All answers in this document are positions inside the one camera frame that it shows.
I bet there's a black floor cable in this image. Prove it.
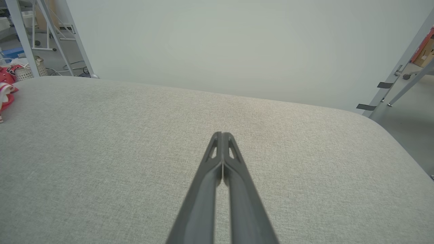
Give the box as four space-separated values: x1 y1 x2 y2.
47 60 91 78

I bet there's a red white basketball jersey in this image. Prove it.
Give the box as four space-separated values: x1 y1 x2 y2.
0 64 19 123

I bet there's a woven wicker laundry basket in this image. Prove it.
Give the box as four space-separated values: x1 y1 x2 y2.
13 57 47 82

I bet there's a white metal rack frame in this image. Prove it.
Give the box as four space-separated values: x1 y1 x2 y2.
31 0 77 52

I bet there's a brown cardboard box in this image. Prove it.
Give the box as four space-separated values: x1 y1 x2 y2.
411 26 434 67

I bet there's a blue plastic box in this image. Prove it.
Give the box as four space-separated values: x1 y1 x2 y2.
0 47 25 60

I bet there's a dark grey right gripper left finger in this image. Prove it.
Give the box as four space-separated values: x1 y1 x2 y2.
166 132 223 244

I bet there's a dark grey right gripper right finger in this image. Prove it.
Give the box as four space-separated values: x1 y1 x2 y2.
223 133 280 244

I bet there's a thin grey metal frame leg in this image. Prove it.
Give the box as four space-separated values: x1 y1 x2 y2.
388 58 434 107

